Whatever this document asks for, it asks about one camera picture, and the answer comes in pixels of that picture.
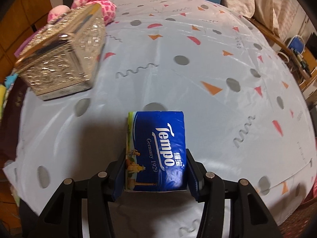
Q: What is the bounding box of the ornate silver tissue box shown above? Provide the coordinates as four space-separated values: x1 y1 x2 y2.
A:
14 4 106 101

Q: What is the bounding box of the pink patterned curtain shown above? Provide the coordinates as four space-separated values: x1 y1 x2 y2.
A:
221 0 309 41

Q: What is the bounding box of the wooden bench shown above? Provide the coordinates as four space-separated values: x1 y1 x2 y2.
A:
245 17 310 80

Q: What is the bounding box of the pink spotted plush toy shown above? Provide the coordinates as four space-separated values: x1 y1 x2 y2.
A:
47 0 116 25

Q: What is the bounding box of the patterned plastic tablecloth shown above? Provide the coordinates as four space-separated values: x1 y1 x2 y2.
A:
1 0 316 237

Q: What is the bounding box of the large blue plush monster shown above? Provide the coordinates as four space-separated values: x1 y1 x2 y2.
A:
4 73 18 90

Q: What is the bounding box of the wooden wardrobe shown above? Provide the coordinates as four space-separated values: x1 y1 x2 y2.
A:
1 0 52 82

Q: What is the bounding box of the blue folding chair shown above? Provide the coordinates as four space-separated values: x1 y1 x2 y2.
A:
287 35 305 54

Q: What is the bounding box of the blue Tempo tissue pack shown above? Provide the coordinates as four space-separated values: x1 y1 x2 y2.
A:
125 111 186 192

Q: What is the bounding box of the yellow sponge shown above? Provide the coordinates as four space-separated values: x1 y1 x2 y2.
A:
0 84 7 117

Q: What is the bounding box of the wicker rattan chair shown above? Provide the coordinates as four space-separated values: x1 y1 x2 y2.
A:
279 198 316 237

